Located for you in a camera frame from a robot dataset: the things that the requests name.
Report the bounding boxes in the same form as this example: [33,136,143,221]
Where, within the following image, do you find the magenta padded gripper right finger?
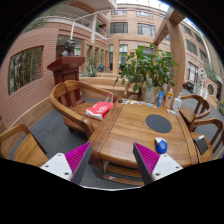
[133,143,182,185]

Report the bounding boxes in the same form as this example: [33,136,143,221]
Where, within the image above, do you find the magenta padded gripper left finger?
[41,143,92,185]

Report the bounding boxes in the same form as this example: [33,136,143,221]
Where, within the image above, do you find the blue and white computer mouse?
[155,137,167,154]

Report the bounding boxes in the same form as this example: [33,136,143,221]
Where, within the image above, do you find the round dark grey mouse pad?
[146,114,172,133]

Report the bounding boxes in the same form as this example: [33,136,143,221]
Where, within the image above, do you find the wooden table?
[89,102,198,186]

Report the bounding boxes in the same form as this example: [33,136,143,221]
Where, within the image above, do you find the wooden chair near left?
[0,124,48,167]

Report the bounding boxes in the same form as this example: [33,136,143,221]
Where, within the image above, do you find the wooden chair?
[179,94,210,126]
[190,118,224,163]
[0,124,48,167]

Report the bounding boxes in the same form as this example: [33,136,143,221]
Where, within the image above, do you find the red and white shopping bag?
[86,93,114,120]

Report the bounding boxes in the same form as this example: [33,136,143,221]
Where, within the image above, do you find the yellow spray bottle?
[165,88,174,109]

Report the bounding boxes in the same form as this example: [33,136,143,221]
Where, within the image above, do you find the white pump bottle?
[172,95,182,113]

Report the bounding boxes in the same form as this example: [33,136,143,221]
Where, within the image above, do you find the wooden armchair with bag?
[50,80,118,137]

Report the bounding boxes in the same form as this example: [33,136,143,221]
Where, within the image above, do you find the wooden chair near right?
[190,118,224,163]

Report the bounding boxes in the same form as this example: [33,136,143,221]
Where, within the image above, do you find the white plant pot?
[141,78,161,103]

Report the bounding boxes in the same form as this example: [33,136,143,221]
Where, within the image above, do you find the blue tube bottle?
[157,91,164,107]

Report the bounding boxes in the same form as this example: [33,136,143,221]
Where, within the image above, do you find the wooden chair far right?
[179,94,210,126]

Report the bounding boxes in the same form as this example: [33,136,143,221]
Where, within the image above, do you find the spiky agave plant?
[81,65,100,77]

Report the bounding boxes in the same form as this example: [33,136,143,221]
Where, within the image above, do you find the potted green leafy plant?
[115,46,178,92]

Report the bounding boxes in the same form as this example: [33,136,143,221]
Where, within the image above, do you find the dark bronze bust statue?
[60,39,75,57]

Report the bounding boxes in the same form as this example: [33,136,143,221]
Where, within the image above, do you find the dark red wooden pedestal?
[46,56,86,107]

